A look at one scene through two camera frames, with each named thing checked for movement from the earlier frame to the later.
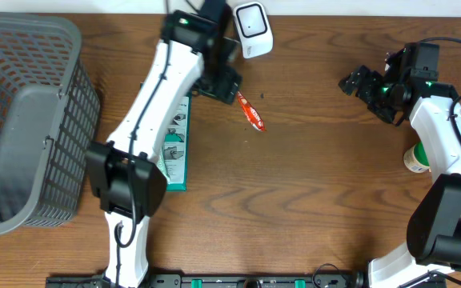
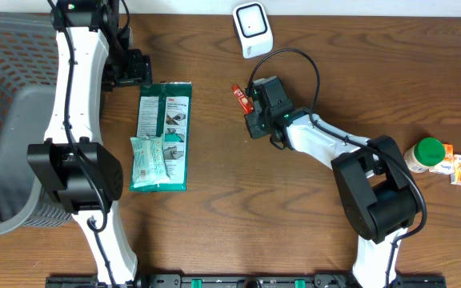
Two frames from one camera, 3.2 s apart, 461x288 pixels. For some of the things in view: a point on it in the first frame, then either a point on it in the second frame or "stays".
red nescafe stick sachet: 251,111 stays
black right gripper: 365,90 to 254,131
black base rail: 249,281 stays
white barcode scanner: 254,29 stays
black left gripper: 227,88 to 140,74
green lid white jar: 416,159 stays
